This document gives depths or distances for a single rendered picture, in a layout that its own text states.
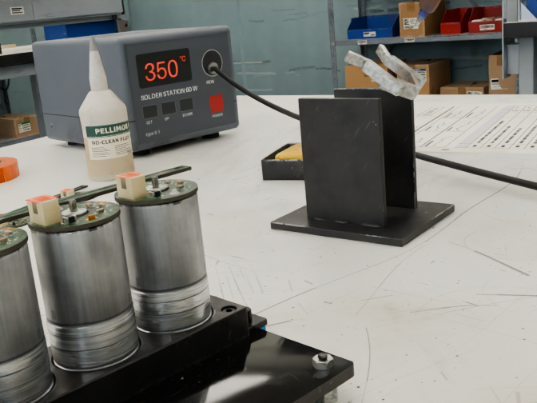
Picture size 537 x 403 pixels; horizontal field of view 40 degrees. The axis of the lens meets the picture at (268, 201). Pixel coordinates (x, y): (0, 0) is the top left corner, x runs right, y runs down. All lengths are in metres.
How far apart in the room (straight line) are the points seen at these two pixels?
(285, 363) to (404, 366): 0.04
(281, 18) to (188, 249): 5.34
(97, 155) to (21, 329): 0.35
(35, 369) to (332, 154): 0.21
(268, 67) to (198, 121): 5.03
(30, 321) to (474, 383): 0.13
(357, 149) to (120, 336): 0.18
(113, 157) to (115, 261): 0.33
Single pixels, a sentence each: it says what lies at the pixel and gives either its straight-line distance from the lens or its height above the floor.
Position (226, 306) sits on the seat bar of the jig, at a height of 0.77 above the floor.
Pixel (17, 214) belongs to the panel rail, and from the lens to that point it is 0.22.
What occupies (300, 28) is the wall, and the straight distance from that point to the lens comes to 5.46.
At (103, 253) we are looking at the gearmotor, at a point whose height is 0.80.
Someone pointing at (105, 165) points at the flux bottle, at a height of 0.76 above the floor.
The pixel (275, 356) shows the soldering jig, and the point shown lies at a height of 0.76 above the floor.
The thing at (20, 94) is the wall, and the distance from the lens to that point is 5.71.
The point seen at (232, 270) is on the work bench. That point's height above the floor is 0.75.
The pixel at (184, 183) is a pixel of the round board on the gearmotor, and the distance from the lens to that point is 0.23.
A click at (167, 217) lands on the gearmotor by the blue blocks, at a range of 0.21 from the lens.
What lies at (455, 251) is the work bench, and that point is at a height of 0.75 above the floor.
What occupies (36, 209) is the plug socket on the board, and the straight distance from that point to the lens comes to 0.20.
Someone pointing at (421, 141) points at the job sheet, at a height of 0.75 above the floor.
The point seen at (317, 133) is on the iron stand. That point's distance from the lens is 0.36.
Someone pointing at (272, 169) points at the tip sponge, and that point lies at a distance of 0.48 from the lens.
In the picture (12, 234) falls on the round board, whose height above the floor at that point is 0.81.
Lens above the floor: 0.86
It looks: 15 degrees down
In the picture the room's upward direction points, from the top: 5 degrees counter-clockwise
